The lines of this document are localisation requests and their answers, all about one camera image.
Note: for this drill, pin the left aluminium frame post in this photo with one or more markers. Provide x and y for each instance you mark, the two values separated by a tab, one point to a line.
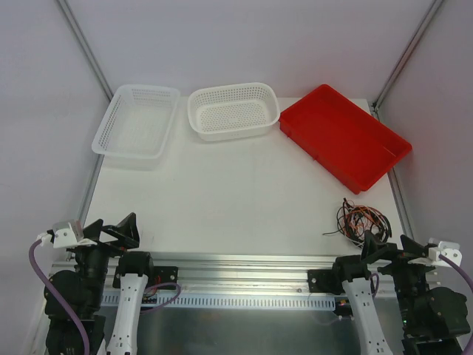
84	46

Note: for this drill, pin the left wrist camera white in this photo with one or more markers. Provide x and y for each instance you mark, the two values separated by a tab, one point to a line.
66	235

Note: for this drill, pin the aluminium frame post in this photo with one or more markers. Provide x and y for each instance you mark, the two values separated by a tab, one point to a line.
429	16
84	46

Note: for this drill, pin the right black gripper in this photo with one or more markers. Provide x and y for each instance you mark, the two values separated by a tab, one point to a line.
395	259

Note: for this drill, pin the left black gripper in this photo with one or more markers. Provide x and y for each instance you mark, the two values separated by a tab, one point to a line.
102	244

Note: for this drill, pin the right aluminium frame post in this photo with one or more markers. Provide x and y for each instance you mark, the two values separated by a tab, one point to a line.
429	16

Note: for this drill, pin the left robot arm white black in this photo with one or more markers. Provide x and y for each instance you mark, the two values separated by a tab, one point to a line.
74	298

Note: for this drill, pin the aluminium mounting rail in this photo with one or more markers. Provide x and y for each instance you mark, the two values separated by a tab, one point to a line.
243	274

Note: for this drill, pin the white slotted cable duct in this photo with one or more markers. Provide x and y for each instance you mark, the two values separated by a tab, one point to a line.
260	302

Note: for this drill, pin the red plastic tray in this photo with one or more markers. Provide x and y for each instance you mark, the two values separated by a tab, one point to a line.
353	146

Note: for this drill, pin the white perforated rounded basket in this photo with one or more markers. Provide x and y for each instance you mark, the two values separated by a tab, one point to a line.
233	111

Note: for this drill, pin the clear white rectangular basket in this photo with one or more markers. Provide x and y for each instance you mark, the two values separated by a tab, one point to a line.
136	126

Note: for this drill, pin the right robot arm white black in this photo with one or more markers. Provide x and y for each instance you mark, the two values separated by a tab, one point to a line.
433	318

